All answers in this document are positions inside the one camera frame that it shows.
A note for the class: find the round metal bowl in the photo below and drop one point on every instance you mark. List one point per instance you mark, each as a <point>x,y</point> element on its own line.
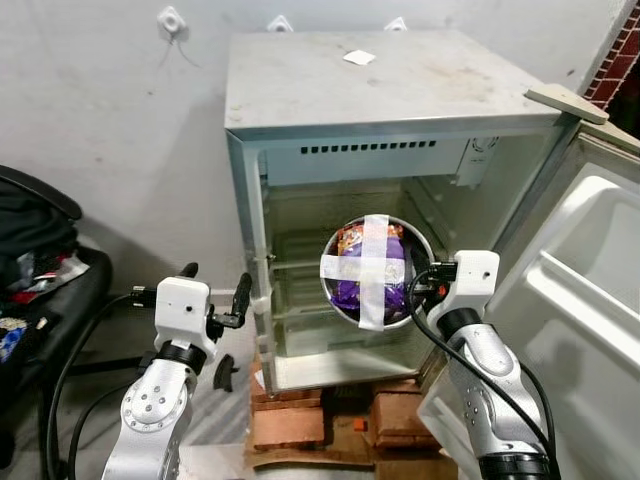
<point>425,250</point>

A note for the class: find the white tape cross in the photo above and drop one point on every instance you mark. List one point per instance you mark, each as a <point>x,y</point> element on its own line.
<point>375,270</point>

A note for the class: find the purple snack pack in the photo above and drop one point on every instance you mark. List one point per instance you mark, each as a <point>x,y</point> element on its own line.
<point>348,295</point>

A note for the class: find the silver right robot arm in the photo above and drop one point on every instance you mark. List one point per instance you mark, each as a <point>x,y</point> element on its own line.
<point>485,370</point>

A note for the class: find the white fridge door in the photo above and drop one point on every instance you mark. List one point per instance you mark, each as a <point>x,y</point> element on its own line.
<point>570,290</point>

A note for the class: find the small grey fridge body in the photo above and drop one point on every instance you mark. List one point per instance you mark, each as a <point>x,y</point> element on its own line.
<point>380,90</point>

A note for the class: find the red brick stack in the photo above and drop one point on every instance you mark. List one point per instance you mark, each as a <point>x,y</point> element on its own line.
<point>400,415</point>
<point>290,420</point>

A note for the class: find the white freezer compartment panel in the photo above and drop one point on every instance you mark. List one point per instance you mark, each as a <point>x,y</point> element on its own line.
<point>360,160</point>

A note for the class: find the dark clothes pile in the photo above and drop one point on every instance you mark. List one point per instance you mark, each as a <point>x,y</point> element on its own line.
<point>30,240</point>

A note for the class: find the white paper slip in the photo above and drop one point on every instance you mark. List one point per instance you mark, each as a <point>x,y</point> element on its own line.
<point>359,57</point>

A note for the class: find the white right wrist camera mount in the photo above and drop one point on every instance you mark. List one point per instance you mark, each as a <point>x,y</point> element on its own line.
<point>473,280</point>

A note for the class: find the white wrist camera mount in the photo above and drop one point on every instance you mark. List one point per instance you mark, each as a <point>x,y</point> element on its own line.
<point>473,280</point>
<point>182,310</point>

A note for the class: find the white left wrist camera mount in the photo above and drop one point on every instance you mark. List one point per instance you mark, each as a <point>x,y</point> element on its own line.
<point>182,310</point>

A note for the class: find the round white wall hook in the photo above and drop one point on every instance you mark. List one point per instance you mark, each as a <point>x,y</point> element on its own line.
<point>171,20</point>

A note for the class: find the small white wall hook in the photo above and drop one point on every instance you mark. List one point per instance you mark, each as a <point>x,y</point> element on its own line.
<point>397,24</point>
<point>279,24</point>

